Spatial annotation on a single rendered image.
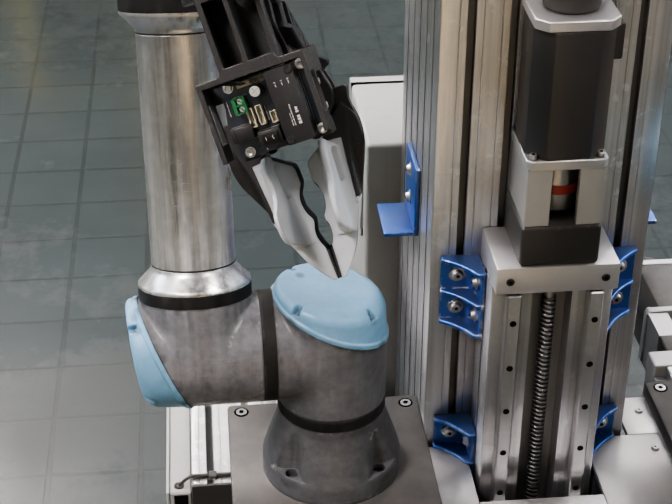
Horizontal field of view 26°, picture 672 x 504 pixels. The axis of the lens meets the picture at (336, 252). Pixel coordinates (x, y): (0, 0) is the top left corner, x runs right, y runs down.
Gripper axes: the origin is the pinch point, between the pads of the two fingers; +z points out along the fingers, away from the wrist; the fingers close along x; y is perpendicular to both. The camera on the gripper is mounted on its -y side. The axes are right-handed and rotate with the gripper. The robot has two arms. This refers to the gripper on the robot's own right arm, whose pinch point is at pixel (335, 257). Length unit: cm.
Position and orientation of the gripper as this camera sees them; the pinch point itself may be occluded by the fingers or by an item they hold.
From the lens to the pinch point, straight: 97.3
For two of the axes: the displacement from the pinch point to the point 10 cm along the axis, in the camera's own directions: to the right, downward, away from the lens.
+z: 3.3, 9.3, 1.4
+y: -1.2, 1.8, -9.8
